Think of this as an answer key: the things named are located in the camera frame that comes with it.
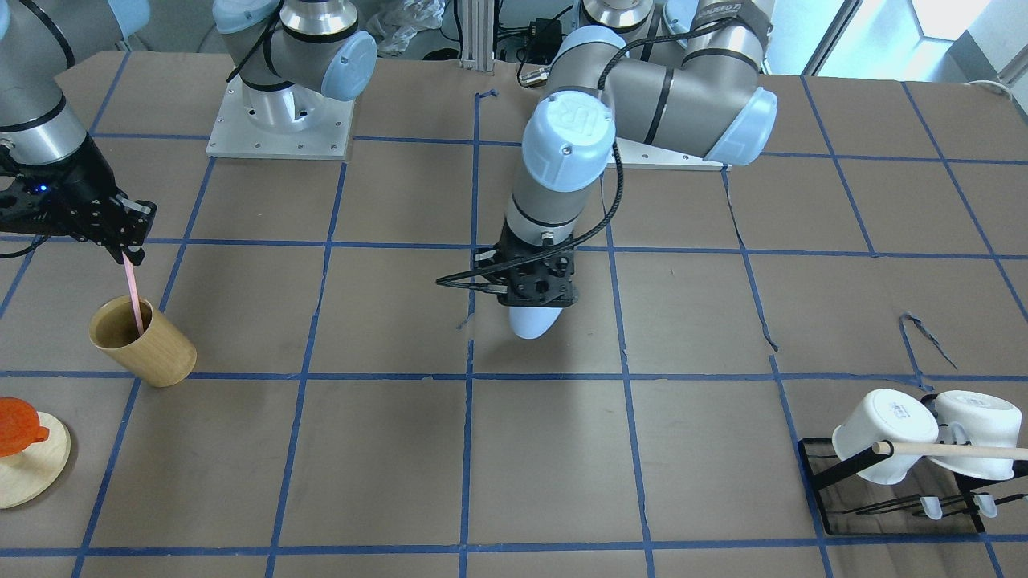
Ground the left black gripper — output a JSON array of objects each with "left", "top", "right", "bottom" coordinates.
[{"left": 438, "top": 228, "right": 579, "bottom": 308}]

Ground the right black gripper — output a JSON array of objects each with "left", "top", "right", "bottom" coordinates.
[{"left": 1, "top": 136, "right": 157, "bottom": 267}]

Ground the light blue cup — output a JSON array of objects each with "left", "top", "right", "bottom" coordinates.
[{"left": 508, "top": 308, "right": 563, "bottom": 340}]

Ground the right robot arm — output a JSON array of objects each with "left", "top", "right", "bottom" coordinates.
[{"left": 1, "top": 1, "right": 157, "bottom": 261}]

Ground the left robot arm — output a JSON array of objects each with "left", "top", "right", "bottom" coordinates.
[{"left": 208, "top": 1, "right": 778, "bottom": 312}]

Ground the bamboo cup holder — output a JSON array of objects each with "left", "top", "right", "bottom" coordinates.
[{"left": 88, "top": 295, "right": 198, "bottom": 388}]

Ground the orange mug on tree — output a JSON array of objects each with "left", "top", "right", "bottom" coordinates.
[{"left": 1, "top": 397, "right": 49, "bottom": 458}]

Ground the wooden mug tree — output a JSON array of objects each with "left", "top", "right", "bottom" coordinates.
[{"left": 1, "top": 411, "right": 72, "bottom": 509}]

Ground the white mug front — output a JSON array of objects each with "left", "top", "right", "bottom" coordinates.
[{"left": 832, "top": 389, "right": 939, "bottom": 460}]

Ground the white mug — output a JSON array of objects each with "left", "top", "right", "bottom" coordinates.
[
  {"left": 832, "top": 389, "right": 939, "bottom": 460},
  {"left": 929, "top": 390, "right": 1023, "bottom": 482}
]

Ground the wooden rack rod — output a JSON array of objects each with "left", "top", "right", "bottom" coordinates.
[{"left": 870, "top": 440, "right": 1028, "bottom": 461}]

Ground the white mug rear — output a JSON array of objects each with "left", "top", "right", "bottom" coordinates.
[{"left": 929, "top": 390, "right": 1023, "bottom": 482}]

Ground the black mug rack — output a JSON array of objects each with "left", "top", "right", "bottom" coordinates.
[{"left": 798, "top": 393, "right": 1026, "bottom": 535}]

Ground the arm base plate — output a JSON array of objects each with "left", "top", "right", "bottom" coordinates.
[
  {"left": 206, "top": 78, "right": 355, "bottom": 161},
  {"left": 615, "top": 138, "right": 724, "bottom": 171}
]

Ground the aluminium frame post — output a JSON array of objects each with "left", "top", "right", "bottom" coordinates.
[{"left": 455, "top": 0, "right": 499, "bottom": 75}]

